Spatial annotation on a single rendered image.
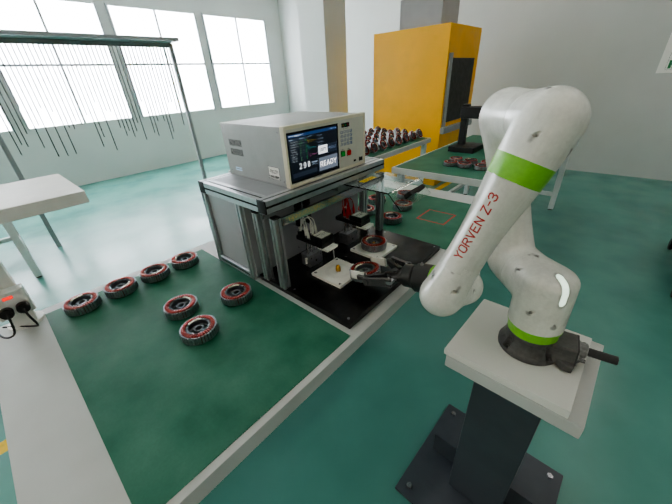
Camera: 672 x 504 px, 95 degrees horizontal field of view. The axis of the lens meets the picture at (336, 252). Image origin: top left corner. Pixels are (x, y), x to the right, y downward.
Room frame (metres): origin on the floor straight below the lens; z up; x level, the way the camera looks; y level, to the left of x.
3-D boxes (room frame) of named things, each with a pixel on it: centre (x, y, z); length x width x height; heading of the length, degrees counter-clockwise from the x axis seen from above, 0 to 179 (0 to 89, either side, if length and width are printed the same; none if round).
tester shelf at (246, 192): (1.33, 0.15, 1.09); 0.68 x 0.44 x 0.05; 137
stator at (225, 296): (0.93, 0.38, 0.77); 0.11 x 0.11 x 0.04
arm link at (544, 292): (0.63, -0.52, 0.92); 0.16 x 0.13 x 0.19; 179
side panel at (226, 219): (1.15, 0.43, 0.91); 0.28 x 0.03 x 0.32; 47
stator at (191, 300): (0.87, 0.56, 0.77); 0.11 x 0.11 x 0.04
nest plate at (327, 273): (1.03, 0.00, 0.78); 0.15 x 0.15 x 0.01; 47
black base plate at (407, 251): (1.13, -0.08, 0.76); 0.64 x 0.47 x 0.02; 137
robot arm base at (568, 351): (0.58, -0.56, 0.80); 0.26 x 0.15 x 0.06; 55
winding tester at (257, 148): (1.34, 0.14, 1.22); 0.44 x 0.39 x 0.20; 137
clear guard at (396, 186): (1.26, -0.21, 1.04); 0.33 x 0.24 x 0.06; 47
